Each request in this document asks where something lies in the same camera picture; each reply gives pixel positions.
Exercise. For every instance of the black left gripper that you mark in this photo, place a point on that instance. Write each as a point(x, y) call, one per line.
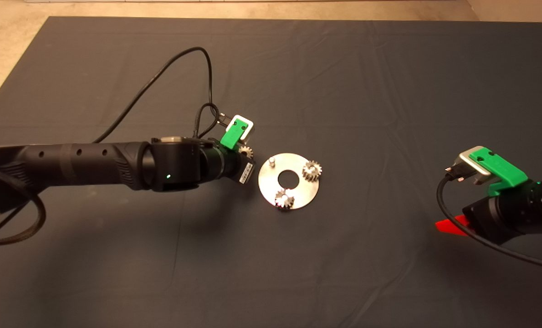
point(230, 166)

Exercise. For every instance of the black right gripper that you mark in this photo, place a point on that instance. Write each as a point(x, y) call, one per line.
point(508, 216)

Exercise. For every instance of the steel planetary gear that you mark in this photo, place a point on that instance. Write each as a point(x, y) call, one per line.
point(247, 151)
point(284, 199)
point(312, 171)

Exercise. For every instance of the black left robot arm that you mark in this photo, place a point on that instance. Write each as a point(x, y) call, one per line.
point(70, 164)

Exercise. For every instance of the round metal carrier plate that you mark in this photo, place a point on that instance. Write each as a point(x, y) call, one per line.
point(298, 191)

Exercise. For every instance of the dark grey table cloth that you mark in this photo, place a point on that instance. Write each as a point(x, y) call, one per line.
point(389, 91)

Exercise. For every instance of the green left camera mount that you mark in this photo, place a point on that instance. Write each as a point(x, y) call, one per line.
point(232, 134)

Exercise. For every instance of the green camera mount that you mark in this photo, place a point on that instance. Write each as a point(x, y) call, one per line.
point(232, 134)
point(498, 171)

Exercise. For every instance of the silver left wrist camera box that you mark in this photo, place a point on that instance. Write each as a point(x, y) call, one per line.
point(249, 126)

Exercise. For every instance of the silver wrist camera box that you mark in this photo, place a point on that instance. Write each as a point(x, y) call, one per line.
point(469, 166)
point(249, 126)

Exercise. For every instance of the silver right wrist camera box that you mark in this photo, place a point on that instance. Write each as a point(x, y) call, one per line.
point(469, 166)

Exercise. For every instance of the green right camera mount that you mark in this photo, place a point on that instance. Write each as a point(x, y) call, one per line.
point(498, 171)

